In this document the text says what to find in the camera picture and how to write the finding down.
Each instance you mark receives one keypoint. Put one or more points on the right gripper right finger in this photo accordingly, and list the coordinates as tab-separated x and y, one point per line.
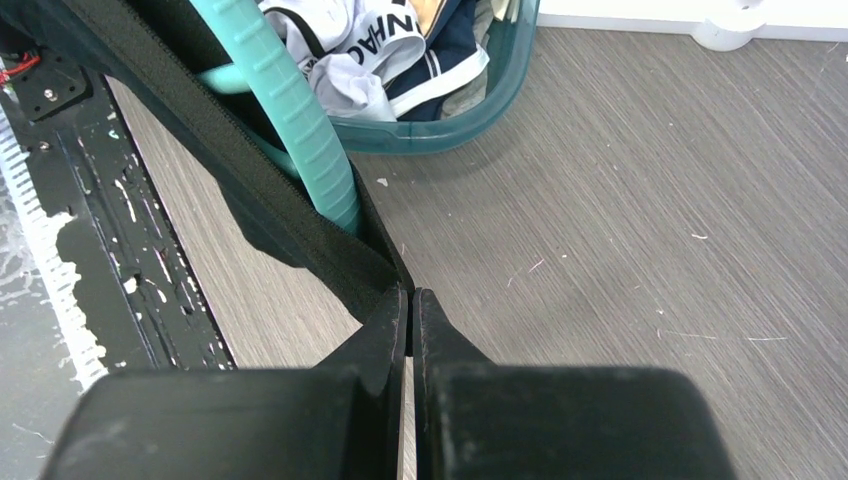
476	419

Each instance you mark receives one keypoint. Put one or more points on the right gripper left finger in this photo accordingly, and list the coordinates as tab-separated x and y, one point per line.
341	419

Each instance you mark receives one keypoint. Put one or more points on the teal plastic hanger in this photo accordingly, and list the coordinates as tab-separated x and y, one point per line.
262	66

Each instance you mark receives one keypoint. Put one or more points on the white black underwear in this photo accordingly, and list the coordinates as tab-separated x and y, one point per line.
348	51

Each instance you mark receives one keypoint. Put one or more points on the black garment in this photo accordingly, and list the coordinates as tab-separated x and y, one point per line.
136	43

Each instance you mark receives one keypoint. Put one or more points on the beige underwear navy trim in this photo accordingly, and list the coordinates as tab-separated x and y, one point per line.
428	13

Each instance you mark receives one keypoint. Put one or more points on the teal plastic basket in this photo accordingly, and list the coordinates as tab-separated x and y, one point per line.
513	48

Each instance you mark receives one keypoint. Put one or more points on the white clothes rack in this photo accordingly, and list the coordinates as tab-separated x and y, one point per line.
721	26

